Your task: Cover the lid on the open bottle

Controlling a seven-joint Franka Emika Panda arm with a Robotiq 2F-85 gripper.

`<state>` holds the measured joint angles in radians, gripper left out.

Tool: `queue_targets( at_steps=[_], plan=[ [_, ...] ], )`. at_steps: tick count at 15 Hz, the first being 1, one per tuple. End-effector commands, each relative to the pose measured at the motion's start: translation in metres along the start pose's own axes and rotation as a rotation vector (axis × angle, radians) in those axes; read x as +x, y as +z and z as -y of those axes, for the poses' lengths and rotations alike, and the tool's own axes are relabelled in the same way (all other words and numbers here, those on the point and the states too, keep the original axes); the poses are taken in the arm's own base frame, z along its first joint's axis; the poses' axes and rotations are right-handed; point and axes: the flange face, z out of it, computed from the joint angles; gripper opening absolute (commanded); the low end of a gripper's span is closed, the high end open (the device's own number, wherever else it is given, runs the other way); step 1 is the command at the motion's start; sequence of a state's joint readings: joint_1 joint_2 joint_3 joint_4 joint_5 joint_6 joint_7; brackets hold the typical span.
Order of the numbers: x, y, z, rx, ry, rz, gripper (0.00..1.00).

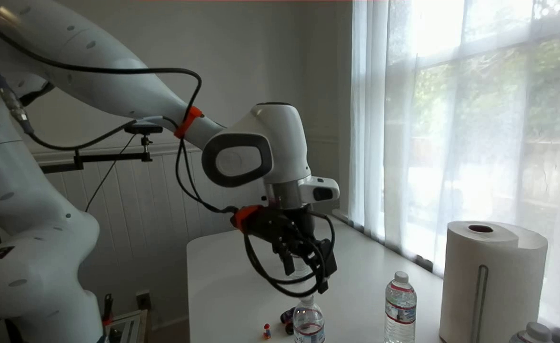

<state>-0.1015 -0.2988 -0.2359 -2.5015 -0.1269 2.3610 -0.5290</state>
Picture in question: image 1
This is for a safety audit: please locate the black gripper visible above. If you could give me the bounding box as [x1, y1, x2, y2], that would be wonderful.
[248, 205, 341, 296]

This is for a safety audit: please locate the purple blue toy car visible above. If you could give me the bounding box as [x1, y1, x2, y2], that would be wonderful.
[278, 306, 299, 338]

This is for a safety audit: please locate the metal paper towel holder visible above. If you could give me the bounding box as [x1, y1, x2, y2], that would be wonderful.
[473, 264, 490, 343]

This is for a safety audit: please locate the framed board on floor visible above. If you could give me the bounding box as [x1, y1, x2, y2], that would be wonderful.
[105, 310, 153, 343]

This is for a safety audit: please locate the white paper towel roll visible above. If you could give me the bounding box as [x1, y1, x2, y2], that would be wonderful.
[438, 220, 551, 343]

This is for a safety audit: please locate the white sheer curtain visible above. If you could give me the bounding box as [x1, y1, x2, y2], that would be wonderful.
[347, 0, 560, 329]

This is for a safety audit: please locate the orange cable strap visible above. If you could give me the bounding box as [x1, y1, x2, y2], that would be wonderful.
[174, 106, 206, 142]
[231, 205, 261, 233]

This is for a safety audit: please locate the wall power outlet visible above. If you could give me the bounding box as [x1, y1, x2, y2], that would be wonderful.
[134, 291, 155, 313]

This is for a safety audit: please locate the red handled tool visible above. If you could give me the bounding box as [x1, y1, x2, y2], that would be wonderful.
[101, 292, 117, 343]

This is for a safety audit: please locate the black boom camera stand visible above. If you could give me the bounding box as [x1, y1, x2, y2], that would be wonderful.
[37, 119, 166, 176]

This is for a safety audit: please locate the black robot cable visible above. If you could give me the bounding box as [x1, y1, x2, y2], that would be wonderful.
[0, 12, 341, 300]

